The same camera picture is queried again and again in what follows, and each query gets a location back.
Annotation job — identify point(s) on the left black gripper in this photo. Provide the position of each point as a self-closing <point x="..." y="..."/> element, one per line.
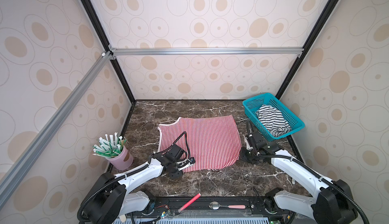
<point x="176" y="176"/>

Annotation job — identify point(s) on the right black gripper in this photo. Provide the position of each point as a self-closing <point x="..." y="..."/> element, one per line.
<point x="243" y="157"/>

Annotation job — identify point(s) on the red white striped tank top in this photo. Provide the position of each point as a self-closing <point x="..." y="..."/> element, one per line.
<point x="214" y="143"/>

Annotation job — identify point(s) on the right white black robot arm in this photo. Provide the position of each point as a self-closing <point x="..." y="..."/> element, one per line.
<point x="330" y="201"/>

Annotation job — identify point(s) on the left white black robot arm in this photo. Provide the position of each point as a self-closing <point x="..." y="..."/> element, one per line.
<point x="124" y="183"/>

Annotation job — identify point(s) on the black white striped tank top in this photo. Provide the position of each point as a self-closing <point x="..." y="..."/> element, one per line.
<point x="272" y="119"/>

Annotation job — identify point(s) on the teal plastic basket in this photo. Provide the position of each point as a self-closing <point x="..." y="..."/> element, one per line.
<point x="252" y="104"/>

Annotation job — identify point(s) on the pink cup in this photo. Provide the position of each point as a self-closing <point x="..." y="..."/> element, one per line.
<point x="123" y="161"/>

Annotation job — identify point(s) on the pink marker pen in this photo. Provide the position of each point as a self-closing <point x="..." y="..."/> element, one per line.
<point x="190" y="202"/>

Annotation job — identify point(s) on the green white straws bundle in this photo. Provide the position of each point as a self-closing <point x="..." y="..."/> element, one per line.
<point x="109" y="147"/>

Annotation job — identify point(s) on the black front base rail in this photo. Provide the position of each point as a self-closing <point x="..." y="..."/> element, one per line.
<point x="209" y="208"/>

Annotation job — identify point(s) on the pink handled metal spoon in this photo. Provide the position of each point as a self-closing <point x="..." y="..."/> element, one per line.
<point x="216" y="206"/>

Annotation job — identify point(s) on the horizontal aluminium back rail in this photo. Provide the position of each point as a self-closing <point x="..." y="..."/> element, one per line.
<point x="206" y="51"/>

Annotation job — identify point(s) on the diagonal aluminium left rail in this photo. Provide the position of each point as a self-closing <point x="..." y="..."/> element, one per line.
<point x="22" y="166"/>

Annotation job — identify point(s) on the left black corner post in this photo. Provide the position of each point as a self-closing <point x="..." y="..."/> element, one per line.
<point x="97" y="25"/>

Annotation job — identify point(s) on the black corner post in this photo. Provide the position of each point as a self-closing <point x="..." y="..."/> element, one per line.
<point x="97" y="25"/>
<point x="322" y="20"/>

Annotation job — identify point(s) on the right black corner post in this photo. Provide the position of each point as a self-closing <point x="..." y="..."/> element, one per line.
<point x="322" y="20"/>

